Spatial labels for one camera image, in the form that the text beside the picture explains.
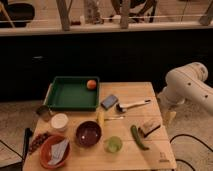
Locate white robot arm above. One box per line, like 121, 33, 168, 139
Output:
157, 62, 213, 127

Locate purple bowl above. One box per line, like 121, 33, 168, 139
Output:
75, 121, 102, 148

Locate orange bowl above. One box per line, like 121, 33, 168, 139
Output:
39, 135, 70, 169

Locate wooden block eraser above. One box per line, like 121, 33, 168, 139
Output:
138, 119, 161, 137

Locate green cucumber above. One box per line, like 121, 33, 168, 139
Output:
130, 125, 149, 150

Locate blue sponge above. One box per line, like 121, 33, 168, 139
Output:
101, 95, 118, 110

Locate green plastic cup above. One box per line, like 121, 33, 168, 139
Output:
104, 136, 123, 153

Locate orange fruit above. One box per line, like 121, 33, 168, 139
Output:
87, 80, 97, 90

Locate green plastic tray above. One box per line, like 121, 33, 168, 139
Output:
45, 76, 99, 111

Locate white round container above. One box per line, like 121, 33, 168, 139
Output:
50, 113, 69, 132

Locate white paper packet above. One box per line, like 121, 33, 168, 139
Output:
48, 139, 69, 165

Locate small metal cup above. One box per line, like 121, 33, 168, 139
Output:
36, 105, 51, 122

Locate dark red grapes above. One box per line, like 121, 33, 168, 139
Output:
28, 132, 50, 154

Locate black chair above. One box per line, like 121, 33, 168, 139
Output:
0, 0, 35, 28

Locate black cable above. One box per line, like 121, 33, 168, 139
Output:
169, 133, 213, 171

